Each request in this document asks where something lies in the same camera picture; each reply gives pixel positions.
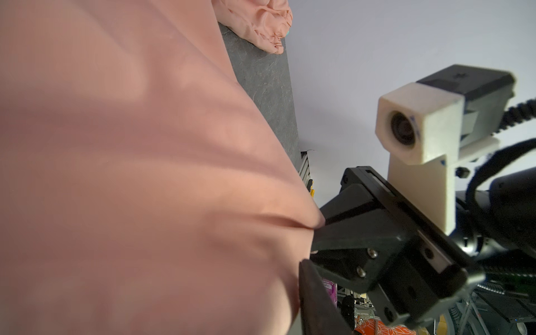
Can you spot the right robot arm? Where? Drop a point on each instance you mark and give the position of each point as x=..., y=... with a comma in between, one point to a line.
x=495, y=227

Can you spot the pink zip jacket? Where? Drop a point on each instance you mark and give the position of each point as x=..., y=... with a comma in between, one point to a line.
x=142, y=191

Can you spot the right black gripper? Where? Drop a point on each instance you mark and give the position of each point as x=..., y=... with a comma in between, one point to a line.
x=378, y=243

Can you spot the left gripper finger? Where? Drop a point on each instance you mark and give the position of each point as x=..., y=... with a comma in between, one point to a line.
x=319, y=315

